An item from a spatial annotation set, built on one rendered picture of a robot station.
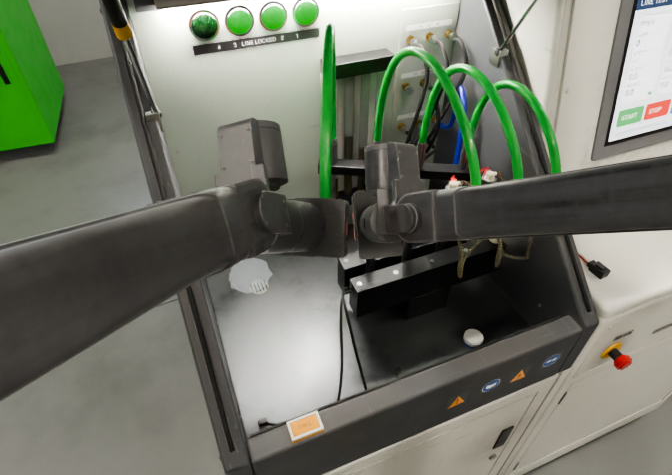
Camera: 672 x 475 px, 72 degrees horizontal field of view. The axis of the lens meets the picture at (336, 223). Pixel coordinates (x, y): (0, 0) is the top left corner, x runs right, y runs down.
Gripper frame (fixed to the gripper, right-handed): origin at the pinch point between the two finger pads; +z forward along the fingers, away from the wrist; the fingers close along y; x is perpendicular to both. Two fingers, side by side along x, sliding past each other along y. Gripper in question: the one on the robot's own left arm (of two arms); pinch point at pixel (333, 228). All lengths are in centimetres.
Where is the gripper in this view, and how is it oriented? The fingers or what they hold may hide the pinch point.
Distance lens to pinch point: 61.6
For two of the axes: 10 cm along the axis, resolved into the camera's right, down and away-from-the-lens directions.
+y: -9.2, -0.4, 3.8
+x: -0.5, 10.0, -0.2
